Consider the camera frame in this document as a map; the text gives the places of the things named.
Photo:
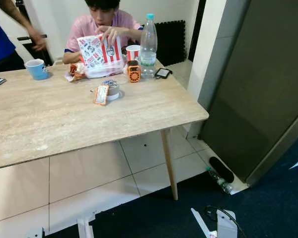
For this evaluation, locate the red white striped food box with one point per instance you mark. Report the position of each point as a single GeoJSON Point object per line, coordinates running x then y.
{"type": "Point", "coordinates": [99, 57]}

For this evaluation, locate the blue mug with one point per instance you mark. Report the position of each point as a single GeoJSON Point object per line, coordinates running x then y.
{"type": "Point", "coordinates": [36, 70]}

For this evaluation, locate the person in blue shirt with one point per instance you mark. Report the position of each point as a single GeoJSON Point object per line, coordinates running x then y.
{"type": "Point", "coordinates": [0, 44]}

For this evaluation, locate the black stand pole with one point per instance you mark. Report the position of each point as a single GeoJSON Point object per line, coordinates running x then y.
{"type": "Point", "coordinates": [42, 54]}

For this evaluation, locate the orange food wrapper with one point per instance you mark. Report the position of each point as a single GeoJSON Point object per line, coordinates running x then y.
{"type": "Point", "coordinates": [75, 72]}

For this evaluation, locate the light wood table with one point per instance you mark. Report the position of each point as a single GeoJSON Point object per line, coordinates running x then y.
{"type": "Point", "coordinates": [94, 114]}

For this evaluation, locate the white round tub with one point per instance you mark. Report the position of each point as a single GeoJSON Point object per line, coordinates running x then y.
{"type": "Point", "coordinates": [113, 89]}

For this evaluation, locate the person in pink shirt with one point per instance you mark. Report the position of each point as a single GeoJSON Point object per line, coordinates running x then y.
{"type": "Point", "coordinates": [84, 29]}

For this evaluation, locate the orange black speaker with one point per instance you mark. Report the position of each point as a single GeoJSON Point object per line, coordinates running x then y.
{"type": "Point", "coordinates": [133, 73]}

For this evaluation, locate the red white paper cup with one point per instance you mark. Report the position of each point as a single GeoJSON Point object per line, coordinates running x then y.
{"type": "Point", "coordinates": [133, 53]}

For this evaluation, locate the clear water bottle teal cap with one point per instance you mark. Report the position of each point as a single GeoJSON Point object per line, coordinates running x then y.
{"type": "Point", "coordinates": [148, 54]}

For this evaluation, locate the black flat card device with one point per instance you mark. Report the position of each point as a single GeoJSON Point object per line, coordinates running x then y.
{"type": "Point", "coordinates": [163, 73]}

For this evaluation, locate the small bottle green cap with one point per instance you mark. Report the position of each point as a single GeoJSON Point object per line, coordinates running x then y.
{"type": "Point", "coordinates": [220, 183]}

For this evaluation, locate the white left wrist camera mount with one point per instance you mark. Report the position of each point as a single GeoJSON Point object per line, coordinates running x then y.
{"type": "Point", "coordinates": [35, 233]}

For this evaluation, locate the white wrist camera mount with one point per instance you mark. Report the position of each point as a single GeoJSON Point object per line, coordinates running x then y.
{"type": "Point", "coordinates": [35, 233]}
{"type": "Point", "coordinates": [226, 225]}

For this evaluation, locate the white floor rail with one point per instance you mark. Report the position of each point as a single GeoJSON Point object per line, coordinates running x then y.
{"type": "Point", "coordinates": [85, 227]}

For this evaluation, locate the black foam wall panel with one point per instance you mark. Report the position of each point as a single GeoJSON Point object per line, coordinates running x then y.
{"type": "Point", "coordinates": [171, 42]}

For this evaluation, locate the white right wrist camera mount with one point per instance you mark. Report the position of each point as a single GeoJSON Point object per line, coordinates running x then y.
{"type": "Point", "coordinates": [226, 225]}

